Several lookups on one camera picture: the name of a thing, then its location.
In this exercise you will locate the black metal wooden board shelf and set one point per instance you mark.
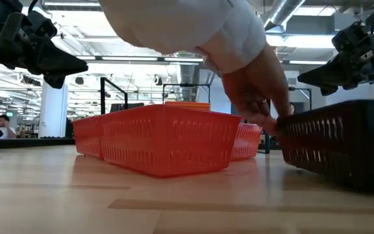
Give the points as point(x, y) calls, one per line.
point(102, 97)

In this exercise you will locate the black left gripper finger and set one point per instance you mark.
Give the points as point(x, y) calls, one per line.
point(63, 65)
point(55, 82)

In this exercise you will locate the silver spiral ventilation duct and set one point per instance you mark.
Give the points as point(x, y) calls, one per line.
point(281, 11)
point(187, 78)

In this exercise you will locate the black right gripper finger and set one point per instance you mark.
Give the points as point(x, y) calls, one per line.
point(329, 90)
point(320, 74)

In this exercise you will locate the long ceiling light strip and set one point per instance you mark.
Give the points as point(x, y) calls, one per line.
point(135, 59)

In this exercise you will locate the black aluminium table frame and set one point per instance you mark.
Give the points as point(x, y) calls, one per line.
point(28, 143)

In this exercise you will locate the orange slotted plastic basket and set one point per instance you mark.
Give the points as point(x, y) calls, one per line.
point(203, 108)
point(187, 104)

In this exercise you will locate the dark background monitor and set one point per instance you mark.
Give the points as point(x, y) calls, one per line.
point(125, 107)

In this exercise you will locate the person's hand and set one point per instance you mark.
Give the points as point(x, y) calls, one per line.
point(258, 110)

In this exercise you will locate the white square pillar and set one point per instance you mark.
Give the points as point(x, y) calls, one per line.
point(54, 110)

